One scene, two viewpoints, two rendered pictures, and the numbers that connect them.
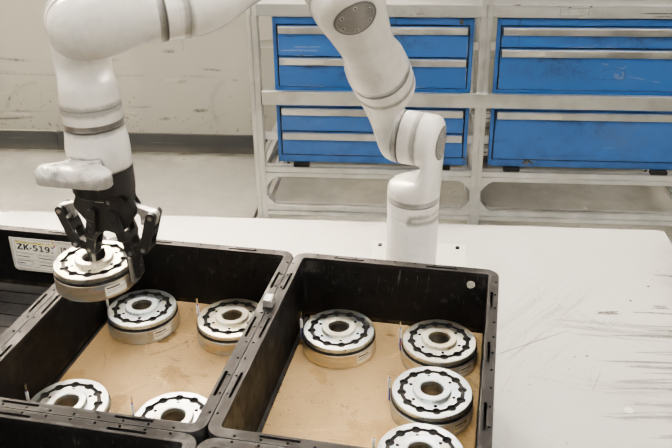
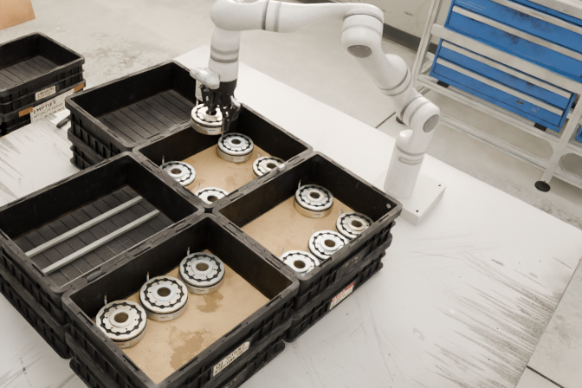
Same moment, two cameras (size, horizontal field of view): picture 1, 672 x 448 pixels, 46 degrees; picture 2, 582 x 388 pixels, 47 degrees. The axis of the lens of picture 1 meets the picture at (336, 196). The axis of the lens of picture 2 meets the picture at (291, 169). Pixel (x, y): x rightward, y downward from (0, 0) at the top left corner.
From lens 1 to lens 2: 0.76 m
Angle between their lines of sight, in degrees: 23
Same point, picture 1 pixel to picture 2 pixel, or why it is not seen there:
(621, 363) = (475, 289)
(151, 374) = (221, 176)
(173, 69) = not seen: outside the picture
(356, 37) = (361, 59)
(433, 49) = (566, 40)
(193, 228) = (311, 106)
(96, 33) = (229, 20)
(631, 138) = not seen: outside the picture
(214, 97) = (422, 8)
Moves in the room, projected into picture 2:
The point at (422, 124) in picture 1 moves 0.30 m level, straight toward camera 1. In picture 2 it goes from (421, 108) to (365, 154)
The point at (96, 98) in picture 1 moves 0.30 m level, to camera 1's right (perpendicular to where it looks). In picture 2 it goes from (224, 47) to (336, 93)
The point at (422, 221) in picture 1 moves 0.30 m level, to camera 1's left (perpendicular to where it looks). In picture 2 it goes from (406, 161) to (316, 122)
